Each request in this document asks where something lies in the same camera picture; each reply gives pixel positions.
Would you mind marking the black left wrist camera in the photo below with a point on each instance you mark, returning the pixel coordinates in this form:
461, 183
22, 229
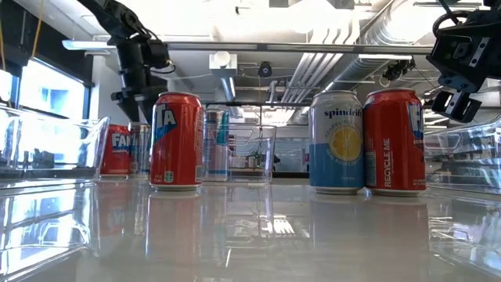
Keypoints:
160, 53

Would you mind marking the white ceiling pipe rack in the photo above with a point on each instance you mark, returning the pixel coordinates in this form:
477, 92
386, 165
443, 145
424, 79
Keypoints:
309, 66

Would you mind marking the white overhead camera housing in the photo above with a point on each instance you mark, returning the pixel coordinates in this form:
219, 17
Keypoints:
222, 62

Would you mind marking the grey overhead frame bar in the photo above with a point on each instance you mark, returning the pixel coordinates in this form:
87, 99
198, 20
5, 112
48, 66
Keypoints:
293, 48

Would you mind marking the clear plastic bin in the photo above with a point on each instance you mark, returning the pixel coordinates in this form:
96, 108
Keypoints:
462, 156
250, 156
78, 156

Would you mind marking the white blue Spindrift can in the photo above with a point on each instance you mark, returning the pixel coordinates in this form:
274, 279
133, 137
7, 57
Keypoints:
336, 164

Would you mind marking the bright window pane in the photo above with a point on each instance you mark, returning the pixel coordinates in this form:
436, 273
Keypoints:
51, 90
6, 86

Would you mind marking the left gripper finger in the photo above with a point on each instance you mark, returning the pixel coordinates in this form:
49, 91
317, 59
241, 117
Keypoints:
140, 111

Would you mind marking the white ceiling light strip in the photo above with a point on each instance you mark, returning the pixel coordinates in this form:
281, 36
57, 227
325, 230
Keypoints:
385, 56

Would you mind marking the black ceiling spotlight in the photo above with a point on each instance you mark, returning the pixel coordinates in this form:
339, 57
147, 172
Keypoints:
397, 68

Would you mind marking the silver spiral ventilation duct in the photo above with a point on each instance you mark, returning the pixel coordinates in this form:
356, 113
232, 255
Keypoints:
352, 70

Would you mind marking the slim silver blue energy can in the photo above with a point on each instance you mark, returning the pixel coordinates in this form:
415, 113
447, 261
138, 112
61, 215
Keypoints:
140, 152
214, 149

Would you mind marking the black round ceiling camera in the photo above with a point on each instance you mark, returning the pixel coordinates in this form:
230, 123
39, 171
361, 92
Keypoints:
265, 69

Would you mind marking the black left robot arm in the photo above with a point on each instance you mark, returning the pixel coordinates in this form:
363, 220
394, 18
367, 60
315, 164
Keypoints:
113, 17

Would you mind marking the red Fanta soda can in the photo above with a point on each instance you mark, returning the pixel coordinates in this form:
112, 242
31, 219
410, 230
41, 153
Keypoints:
176, 149
115, 156
391, 149

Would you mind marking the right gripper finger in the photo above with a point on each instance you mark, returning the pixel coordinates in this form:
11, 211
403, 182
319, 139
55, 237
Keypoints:
456, 106

